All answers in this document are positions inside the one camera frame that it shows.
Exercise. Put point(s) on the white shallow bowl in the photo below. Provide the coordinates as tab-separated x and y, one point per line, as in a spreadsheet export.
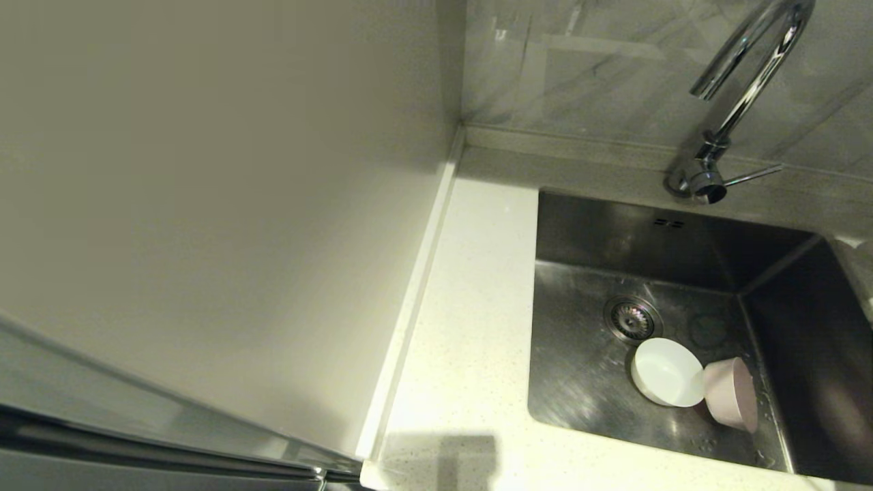
667	374

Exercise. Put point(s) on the chrome gooseneck faucet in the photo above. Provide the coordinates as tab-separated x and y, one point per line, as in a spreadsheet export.
702	179

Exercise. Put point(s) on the pink bowl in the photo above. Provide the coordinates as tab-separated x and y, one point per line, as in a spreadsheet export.
731	395

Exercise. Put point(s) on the stainless steel sink basin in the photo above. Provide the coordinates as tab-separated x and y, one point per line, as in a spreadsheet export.
580	382

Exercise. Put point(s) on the round metal drain strainer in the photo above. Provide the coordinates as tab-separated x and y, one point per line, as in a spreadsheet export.
632	319

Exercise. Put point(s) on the tall glossy cabinet unit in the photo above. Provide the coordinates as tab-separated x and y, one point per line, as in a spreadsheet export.
204	204

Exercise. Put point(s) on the chrome cabinet trim strip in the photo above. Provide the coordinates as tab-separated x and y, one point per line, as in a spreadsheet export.
170	447

